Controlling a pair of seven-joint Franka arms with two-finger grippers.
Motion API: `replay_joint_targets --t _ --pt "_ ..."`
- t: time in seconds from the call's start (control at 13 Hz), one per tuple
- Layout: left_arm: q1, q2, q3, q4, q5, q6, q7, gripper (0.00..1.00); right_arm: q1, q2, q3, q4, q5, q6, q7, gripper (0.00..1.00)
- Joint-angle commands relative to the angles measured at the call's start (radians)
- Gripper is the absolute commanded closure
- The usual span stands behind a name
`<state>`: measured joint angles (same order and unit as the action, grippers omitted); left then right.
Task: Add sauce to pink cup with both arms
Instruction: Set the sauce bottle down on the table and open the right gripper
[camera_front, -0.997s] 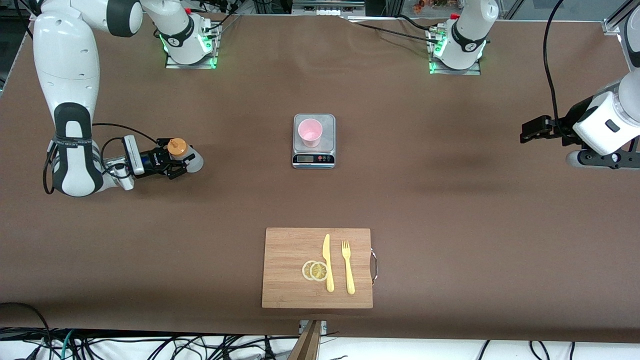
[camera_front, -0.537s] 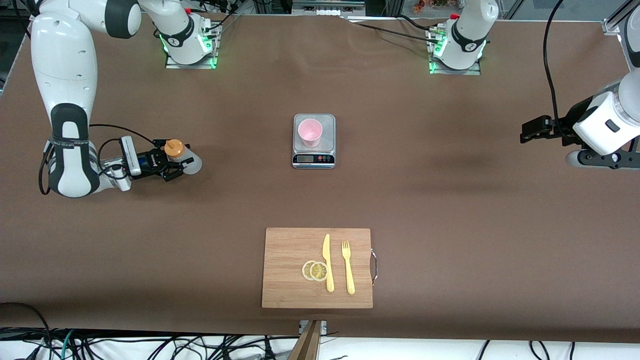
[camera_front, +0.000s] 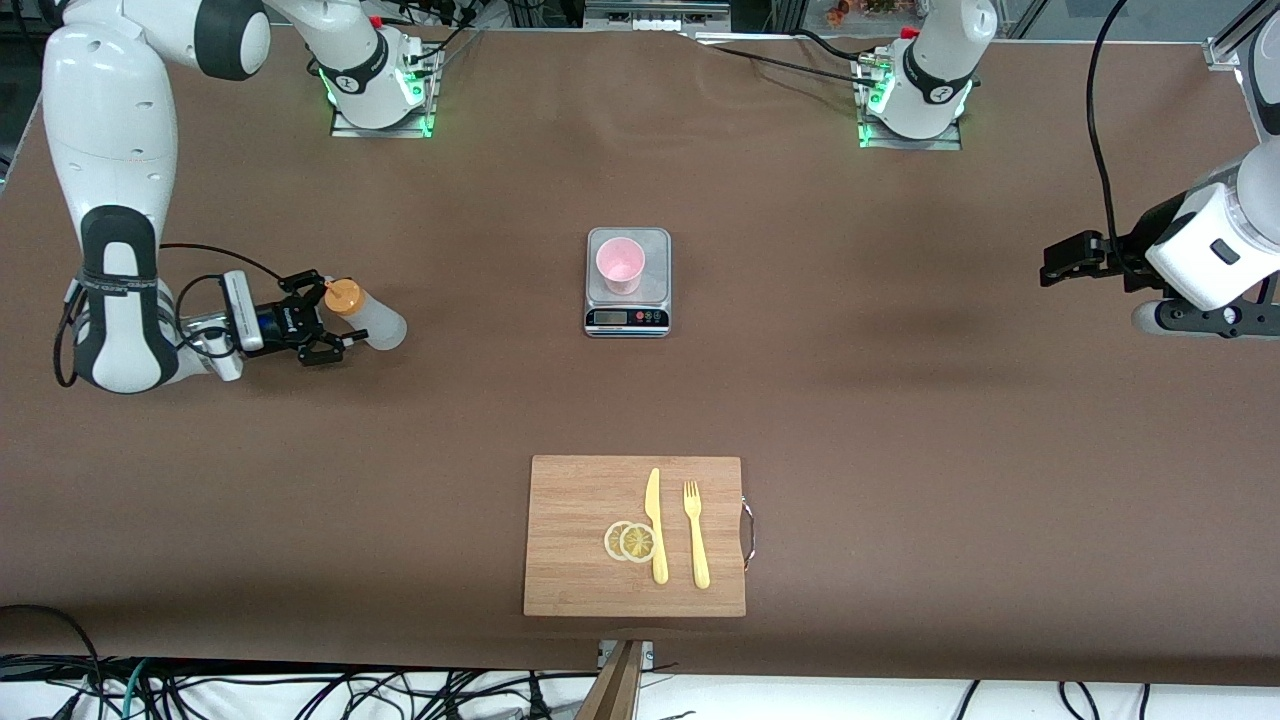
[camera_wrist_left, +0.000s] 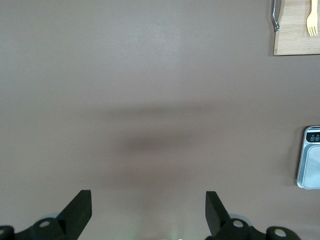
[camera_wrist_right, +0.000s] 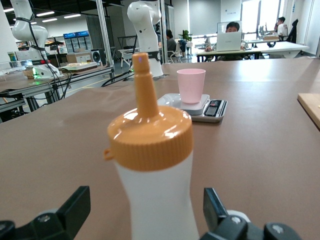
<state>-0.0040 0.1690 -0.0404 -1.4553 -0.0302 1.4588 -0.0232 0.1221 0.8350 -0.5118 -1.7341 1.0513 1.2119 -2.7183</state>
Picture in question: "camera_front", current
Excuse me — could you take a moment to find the aluminium frame corner bracket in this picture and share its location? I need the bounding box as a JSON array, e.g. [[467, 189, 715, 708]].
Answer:
[[1205, 0, 1280, 71]]

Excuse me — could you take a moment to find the translucent sauce bottle orange cap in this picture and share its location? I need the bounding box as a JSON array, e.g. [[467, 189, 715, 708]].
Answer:
[[324, 277, 409, 352]]

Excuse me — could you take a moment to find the black looped floor cable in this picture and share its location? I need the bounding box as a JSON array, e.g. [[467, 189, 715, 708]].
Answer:
[[0, 603, 103, 720]]

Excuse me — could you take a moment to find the long black table cable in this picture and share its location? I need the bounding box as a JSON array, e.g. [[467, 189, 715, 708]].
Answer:
[[695, 38, 886, 89]]

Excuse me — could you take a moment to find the black base cable bundle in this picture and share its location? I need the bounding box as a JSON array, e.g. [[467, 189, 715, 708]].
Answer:
[[395, 0, 486, 76]]

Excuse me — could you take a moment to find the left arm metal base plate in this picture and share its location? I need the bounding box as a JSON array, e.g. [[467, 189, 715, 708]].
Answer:
[[857, 55, 963, 151]]

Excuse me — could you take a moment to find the silver metal rail fixture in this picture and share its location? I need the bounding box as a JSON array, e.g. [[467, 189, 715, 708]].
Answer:
[[583, 0, 733, 34]]

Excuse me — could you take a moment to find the yellow plastic knife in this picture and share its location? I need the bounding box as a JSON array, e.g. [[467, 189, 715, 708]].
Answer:
[[645, 467, 669, 586]]

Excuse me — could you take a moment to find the yellow plastic fork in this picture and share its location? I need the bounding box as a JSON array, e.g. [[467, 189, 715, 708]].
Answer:
[[683, 480, 711, 590]]

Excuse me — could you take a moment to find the silver digital kitchen scale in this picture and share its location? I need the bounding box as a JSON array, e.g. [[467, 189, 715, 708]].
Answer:
[[584, 227, 672, 339]]

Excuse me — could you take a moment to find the wooden post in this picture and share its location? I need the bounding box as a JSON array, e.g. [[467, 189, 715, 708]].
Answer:
[[575, 640, 643, 720]]

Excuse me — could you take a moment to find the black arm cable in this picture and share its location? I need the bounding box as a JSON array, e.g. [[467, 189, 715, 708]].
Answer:
[[52, 243, 291, 391], [1086, 0, 1131, 246]]

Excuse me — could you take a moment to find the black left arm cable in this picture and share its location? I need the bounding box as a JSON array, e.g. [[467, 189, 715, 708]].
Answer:
[[1086, 0, 1131, 246]]

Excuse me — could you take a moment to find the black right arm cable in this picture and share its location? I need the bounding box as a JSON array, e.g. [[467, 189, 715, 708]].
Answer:
[[52, 243, 291, 391]]

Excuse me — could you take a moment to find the black floor cable tangle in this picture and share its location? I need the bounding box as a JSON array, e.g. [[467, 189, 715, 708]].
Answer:
[[150, 665, 601, 720]]

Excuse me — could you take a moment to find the wooden cutting board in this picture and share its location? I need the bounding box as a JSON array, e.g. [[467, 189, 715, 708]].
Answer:
[[523, 455, 756, 618]]

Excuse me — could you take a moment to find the brown table cover sheet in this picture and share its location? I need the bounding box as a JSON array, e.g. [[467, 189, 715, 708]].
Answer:
[[0, 18, 1280, 689]]

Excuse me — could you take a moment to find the pink plastic cup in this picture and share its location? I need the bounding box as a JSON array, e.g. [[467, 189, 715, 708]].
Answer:
[[596, 236, 647, 297]]

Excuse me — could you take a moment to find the short black table cable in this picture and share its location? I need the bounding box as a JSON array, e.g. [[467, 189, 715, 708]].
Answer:
[[790, 28, 871, 66]]

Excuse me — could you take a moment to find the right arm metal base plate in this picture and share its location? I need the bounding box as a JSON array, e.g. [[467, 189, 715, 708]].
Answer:
[[330, 45, 438, 139]]

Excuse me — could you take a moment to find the teal cable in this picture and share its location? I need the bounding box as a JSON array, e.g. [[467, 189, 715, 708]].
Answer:
[[118, 660, 151, 720]]

